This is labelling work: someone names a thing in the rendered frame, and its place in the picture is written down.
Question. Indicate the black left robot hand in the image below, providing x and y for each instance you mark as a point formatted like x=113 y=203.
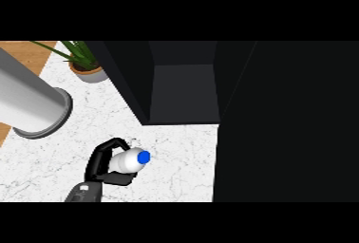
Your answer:
x=96 y=164

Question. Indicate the potted green plant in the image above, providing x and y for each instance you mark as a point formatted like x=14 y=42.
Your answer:
x=84 y=65

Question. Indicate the large grey cylinder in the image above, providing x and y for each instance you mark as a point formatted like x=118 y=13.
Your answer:
x=29 y=101

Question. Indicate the dark grey open cabinet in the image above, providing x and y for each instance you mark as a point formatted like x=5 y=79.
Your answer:
x=181 y=91

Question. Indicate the white bottle with blue cap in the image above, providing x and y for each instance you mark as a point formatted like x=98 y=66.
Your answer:
x=128 y=160

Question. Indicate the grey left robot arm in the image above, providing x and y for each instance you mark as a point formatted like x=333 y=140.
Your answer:
x=84 y=193

